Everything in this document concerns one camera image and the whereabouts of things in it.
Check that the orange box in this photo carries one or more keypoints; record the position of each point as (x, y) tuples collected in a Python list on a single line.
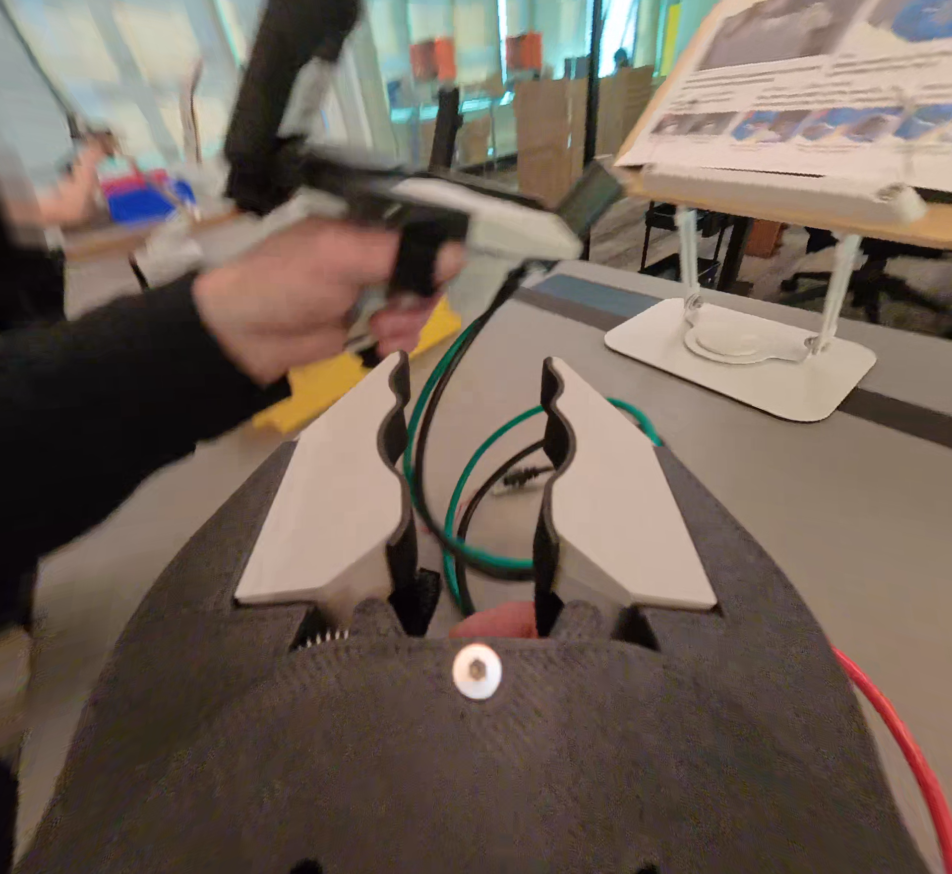
[(433, 59), (524, 52)]

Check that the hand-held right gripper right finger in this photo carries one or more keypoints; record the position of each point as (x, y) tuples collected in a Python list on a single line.
[(625, 517)]

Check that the instruction sheet on wooden stand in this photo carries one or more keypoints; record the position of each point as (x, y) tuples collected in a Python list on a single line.
[(855, 228)]

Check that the printed instruction sheet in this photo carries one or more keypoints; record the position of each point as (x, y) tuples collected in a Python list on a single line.
[(803, 70)]

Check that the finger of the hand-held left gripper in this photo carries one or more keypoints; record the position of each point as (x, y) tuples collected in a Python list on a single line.
[(513, 227)]

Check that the person's left hand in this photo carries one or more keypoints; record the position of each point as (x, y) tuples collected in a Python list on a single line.
[(282, 301)]

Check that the person's left forearm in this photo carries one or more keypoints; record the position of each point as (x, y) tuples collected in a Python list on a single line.
[(111, 405)]

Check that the black pole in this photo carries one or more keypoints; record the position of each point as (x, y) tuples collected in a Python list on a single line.
[(595, 33)]

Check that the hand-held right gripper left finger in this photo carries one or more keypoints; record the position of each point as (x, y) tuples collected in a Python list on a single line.
[(327, 509)]

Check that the yellow plastic bin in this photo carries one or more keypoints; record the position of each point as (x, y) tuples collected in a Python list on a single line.
[(320, 383)]

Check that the black office chair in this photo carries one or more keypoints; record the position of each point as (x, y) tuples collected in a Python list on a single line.
[(877, 279)]

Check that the cardboard box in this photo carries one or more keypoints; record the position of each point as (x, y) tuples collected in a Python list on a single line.
[(543, 137)]

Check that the black ethernet splitter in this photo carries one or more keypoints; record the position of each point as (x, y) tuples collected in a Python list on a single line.
[(587, 201)]

